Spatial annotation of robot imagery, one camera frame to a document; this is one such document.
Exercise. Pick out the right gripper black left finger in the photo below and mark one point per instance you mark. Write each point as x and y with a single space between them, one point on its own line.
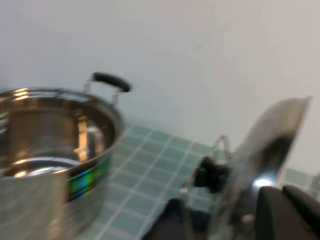
272 215

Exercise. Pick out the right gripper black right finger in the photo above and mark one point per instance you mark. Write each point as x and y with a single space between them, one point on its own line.
307 210

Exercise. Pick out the steel pot lid black knob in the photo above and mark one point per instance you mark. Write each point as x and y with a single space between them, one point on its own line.
265 155

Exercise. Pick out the green checked tablecloth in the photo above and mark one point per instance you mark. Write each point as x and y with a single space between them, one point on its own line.
155 162

